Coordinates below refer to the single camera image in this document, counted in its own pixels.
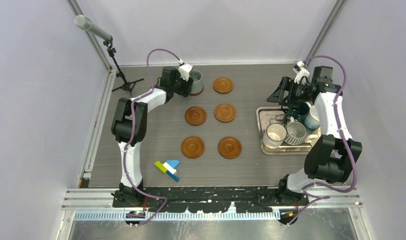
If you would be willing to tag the ribbed clear glass cup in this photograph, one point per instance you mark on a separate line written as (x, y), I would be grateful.
(274, 136)

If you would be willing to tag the metal tray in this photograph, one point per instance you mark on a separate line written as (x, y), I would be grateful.
(267, 115)

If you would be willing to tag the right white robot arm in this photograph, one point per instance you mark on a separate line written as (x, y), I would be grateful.
(332, 158)

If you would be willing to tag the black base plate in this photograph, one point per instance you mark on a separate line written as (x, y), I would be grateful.
(245, 199)

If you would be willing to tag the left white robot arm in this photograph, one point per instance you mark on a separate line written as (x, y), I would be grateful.
(129, 127)

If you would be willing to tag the ribbed grey cup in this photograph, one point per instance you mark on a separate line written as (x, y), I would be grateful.
(296, 132)

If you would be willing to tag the wooden coaster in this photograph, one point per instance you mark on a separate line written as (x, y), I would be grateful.
(195, 116)
(198, 93)
(192, 147)
(229, 147)
(223, 85)
(225, 112)

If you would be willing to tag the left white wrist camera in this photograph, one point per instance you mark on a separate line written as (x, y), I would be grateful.
(184, 69)

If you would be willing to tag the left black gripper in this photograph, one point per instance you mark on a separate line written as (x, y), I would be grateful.
(186, 85)

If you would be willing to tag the white mug blue outside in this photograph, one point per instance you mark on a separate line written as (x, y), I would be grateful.
(312, 119)

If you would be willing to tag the cream mug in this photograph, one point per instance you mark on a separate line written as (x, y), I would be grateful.
(313, 138)

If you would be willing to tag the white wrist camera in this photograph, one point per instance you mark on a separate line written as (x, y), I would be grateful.
(184, 69)
(302, 74)

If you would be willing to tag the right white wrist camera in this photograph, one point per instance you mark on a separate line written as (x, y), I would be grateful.
(302, 74)

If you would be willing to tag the grey microphone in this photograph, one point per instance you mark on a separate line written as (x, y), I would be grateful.
(85, 24)

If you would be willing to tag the aluminium frame rail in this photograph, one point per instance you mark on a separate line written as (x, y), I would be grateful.
(93, 204)

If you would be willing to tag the black microphone tripod stand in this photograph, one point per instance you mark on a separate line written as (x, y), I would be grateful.
(127, 86)

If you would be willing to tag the coloured toy brick stack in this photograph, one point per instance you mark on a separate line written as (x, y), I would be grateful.
(169, 167)

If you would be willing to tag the dark teal mug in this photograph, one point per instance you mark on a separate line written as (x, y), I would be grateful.
(298, 113)

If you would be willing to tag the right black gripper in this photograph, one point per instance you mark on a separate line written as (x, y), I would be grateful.
(288, 84)

